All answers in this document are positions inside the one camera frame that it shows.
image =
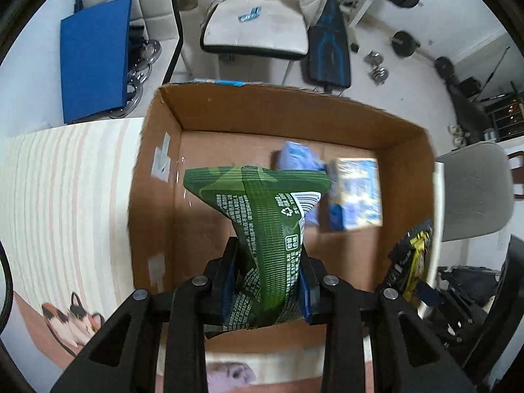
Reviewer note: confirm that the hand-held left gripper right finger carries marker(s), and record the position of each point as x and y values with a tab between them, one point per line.
306	290

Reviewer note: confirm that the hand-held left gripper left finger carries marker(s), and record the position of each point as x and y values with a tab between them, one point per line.
229	278

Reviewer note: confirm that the green snack packet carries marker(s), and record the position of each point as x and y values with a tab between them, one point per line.
266	229

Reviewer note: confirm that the cardboard box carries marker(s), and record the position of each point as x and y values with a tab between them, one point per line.
213	163

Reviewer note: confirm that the light blue soft packet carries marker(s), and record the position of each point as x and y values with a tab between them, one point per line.
299	159

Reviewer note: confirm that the black and yellow packet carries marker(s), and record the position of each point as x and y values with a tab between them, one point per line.
411	262

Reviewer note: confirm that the blue printed packet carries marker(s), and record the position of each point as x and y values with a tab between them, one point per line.
358	192

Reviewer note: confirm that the striped printed blanket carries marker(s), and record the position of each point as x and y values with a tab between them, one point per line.
65	196

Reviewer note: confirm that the grey chair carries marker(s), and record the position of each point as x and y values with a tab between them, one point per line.
475	188

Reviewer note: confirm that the chrome weight plates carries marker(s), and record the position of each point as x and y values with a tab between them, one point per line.
141	69

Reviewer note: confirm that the chrome dumbbell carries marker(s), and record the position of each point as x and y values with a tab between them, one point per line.
377	68

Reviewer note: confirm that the black and blue bag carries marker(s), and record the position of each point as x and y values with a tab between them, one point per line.
330	49

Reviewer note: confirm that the white padded chair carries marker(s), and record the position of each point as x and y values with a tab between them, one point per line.
256	24

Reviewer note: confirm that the blue board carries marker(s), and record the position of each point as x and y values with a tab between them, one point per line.
94	61

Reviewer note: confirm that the blue wrapper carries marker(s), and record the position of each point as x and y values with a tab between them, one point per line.
249	14

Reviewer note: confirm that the white quilted sofa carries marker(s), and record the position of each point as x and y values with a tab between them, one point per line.
135	4

